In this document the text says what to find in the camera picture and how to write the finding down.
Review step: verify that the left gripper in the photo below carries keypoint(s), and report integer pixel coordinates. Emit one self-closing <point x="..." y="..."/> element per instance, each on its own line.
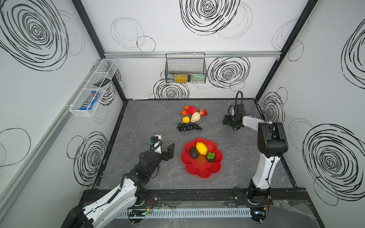
<point x="169" y="154"/>

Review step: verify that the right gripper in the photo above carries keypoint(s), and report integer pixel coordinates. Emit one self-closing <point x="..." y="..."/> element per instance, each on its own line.
<point x="227" y="120"/>

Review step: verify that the dark wrinkled avocado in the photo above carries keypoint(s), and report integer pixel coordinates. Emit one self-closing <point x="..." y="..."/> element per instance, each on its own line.
<point x="193" y="153"/>

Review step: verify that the red strawberry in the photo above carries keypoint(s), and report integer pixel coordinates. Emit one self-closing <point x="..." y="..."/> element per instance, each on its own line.
<point x="203" y="112"/>

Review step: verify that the large yellow lemon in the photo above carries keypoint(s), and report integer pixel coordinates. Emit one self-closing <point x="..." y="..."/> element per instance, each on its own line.
<point x="201" y="148"/>

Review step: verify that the red flower shaped bowl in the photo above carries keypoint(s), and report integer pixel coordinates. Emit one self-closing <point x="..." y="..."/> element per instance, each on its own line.
<point x="200" y="166"/>

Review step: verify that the beige potato shaped fruit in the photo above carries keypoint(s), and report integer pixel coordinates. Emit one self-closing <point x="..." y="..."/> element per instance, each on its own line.
<point x="195" y="117"/>

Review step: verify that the dark purple plum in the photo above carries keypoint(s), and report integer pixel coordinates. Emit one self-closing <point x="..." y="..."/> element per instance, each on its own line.
<point x="211" y="157"/>

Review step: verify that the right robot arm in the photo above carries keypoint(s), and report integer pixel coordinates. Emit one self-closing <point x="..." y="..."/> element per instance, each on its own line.
<point x="271" y="142"/>

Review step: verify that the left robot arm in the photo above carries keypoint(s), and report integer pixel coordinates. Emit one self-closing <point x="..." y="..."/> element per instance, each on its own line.
<point x="129" y="192"/>

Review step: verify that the red pink apple fruit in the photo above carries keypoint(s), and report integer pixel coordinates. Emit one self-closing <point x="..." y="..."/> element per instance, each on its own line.
<point x="191" y="110"/>

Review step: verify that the black grape bunch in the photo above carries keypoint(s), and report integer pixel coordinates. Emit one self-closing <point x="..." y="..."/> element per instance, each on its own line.
<point x="184" y="127"/>

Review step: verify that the small yellow lemon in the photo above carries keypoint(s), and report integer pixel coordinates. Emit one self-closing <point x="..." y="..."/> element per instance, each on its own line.
<point x="186" y="120"/>

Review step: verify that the green box in basket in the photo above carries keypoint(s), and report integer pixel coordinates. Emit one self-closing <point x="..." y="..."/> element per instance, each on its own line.
<point x="198" y="78"/>

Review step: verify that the yellow box in basket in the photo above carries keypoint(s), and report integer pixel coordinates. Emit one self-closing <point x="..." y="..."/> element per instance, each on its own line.
<point x="181" y="78"/>

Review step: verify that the blue candy packet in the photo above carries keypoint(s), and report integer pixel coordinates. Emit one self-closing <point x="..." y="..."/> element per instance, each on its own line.
<point x="89" y="102"/>

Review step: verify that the black remote control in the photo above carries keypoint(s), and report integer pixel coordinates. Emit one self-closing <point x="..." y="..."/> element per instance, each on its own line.
<point x="102" y="83"/>

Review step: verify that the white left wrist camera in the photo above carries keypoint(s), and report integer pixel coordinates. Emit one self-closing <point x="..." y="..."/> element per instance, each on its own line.
<point x="156" y="143"/>

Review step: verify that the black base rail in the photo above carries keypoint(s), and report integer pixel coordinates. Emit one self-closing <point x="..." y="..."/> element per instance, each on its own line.
<point x="238" y="196"/>

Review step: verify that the black wire basket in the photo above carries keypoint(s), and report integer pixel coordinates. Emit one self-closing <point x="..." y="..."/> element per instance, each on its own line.
<point x="187" y="66"/>

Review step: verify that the white slotted cable duct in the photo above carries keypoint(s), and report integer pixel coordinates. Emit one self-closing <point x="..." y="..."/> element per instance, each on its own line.
<point x="187" y="213"/>

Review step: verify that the white wire shelf basket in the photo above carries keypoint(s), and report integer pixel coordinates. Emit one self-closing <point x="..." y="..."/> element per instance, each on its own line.
<point x="106" y="68"/>

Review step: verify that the aluminium wall rail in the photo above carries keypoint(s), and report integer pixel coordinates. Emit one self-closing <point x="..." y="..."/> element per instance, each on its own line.
<point x="194" y="54"/>

